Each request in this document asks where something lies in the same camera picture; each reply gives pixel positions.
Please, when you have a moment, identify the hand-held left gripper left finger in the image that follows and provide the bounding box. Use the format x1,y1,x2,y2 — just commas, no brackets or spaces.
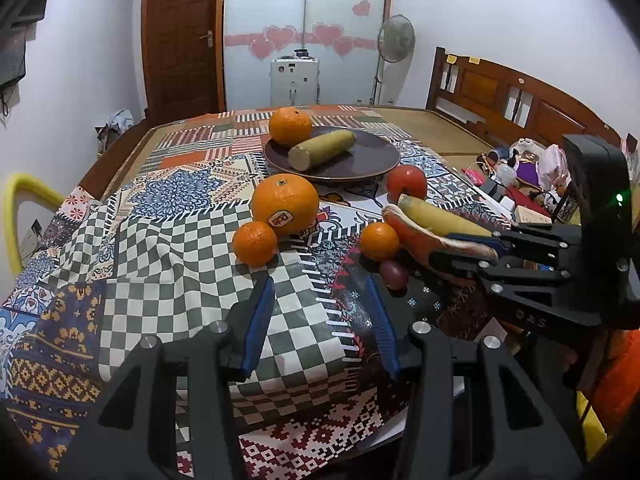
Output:
57,275,276,480

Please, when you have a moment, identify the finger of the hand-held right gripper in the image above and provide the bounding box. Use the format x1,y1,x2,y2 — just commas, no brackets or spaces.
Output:
429,251,582,287
442,224,585,263

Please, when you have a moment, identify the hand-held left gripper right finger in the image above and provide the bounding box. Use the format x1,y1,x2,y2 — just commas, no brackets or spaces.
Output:
364,274,586,480

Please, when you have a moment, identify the thin yellow vegetable stick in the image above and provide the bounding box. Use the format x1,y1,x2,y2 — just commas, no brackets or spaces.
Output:
397,195,493,238

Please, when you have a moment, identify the dark red jujube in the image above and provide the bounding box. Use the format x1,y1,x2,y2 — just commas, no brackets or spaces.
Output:
378,258,412,292

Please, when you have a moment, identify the small mandarin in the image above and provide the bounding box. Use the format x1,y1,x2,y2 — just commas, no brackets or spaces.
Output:
232,221,279,267
359,221,401,262

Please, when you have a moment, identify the red tomato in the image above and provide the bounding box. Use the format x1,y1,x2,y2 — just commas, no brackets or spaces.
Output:
386,165,428,204

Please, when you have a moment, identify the large orange with sticker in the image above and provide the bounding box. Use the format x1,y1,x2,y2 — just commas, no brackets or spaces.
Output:
250,173,321,237

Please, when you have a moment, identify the brown round plate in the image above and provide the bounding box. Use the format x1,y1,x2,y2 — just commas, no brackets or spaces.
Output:
262,126,401,183

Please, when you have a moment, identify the tan cardboard box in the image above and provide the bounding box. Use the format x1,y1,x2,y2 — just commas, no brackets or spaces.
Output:
512,205,553,224

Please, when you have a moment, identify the white paper sheet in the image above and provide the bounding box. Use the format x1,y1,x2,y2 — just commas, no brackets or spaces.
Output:
477,317,508,348

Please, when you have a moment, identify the patchwork printed blanket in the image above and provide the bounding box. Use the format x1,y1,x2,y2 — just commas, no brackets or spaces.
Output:
0,104,516,480

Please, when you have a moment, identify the woven bed mat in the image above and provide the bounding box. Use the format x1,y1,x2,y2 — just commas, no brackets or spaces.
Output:
102,105,496,196

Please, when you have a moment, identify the person's orange clothing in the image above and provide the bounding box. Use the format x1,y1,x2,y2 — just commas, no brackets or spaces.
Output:
575,329,640,461

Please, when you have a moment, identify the thick yellow vegetable stick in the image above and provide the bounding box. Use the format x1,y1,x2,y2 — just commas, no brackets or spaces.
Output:
287,129,357,173

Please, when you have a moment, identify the large plain orange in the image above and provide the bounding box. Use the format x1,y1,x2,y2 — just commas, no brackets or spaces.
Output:
268,106,313,148

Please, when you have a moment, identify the standing fan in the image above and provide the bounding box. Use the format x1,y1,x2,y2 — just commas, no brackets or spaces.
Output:
372,14,417,107

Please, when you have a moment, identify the white appliance box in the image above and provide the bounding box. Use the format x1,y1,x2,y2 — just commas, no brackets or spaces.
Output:
270,56,321,108

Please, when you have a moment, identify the pile of clothes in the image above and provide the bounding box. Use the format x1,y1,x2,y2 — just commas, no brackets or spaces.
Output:
95,108,135,153

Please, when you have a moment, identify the yellow foam tube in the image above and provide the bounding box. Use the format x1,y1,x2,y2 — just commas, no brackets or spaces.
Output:
2,172,66,273

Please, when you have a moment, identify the brown wooden door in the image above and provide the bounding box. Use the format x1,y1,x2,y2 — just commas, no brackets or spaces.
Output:
141,0,224,123

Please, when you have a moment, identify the small black monitor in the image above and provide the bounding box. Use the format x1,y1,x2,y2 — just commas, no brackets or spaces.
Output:
0,35,27,88

